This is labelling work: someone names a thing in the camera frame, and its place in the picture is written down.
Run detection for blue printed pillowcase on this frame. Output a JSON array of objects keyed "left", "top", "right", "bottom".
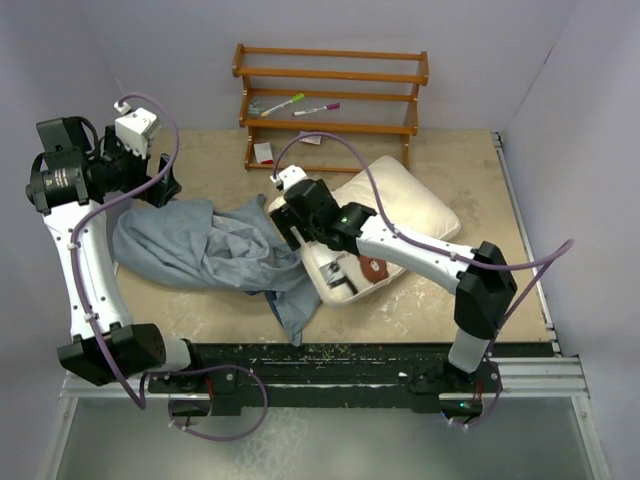
[{"left": 112, "top": 194, "right": 321, "bottom": 346}]

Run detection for cream white pillow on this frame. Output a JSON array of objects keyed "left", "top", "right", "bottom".
[{"left": 299, "top": 156, "right": 461, "bottom": 308}]

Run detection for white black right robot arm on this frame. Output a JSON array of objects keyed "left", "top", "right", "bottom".
[{"left": 270, "top": 173, "right": 517, "bottom": 391}]

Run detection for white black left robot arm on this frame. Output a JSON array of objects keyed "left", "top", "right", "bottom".
[{"left": 25, "top": 108, "right": 206, "bottom": 392}]

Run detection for white red small box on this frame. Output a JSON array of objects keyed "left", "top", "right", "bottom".
[{"left": 253, "top": 142, "right": 274, "bottom": 165}]

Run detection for white red label card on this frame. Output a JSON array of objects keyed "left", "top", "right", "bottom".
[{"left": 299, "top": 131, "right": 322, "bottom": 145}]

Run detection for wooden slatted rack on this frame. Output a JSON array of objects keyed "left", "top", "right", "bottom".
[{"left": 232, "top": 43, "right": 430, "bottom": 170}]

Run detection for pale green small clips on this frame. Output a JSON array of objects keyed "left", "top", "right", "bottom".
[{"left": 248, "top": 101, "right": 264, "bottom": 114}]

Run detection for magenta cap marker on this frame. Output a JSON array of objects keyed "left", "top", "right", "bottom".
[{"left": 292, "top": 103, "right": 341, "bottom": 118}]

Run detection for green cap marker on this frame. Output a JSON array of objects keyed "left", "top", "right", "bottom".
[{"left": 260, "top": 93, "right": 305, "bottom": 117}]

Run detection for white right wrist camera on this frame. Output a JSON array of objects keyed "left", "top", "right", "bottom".
[{"left": 270, "top": 165, "right": 308, "bottom": 193}]

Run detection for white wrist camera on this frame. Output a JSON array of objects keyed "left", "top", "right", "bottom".
[
  {"left": 114, "top": 102, "right": 161, "bottom": 159},
  {"left": 270, "top": 165, "right": 308, "bottom": 193}
]

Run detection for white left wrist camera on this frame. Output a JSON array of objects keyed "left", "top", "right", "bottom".
[{"left": 114, "top": 102, "right": 161, "bottom": 159}]

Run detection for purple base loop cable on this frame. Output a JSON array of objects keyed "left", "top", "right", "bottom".
[{"left": 149, "top": 363, "right": 269, "bottom": 442}]

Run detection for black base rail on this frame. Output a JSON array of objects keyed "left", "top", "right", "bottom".
[{"left": 148, "top": 343, "right": 502, "bottom": 416}]

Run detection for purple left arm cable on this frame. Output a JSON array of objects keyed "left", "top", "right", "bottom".
[{"left": 69, "top": 92, "right": 181, "bottom": 410}]

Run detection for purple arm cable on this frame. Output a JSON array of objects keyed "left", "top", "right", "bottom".
[
  {"left": 69, "top": 92, "right": 181, "bottom": 410},
  {"left": 272, "top": 132, "right": 575, "bottom": 361}
]

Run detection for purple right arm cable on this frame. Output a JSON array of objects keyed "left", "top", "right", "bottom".
[{"left": 272, "top": 132, "right": 575, "bottom": 361}]

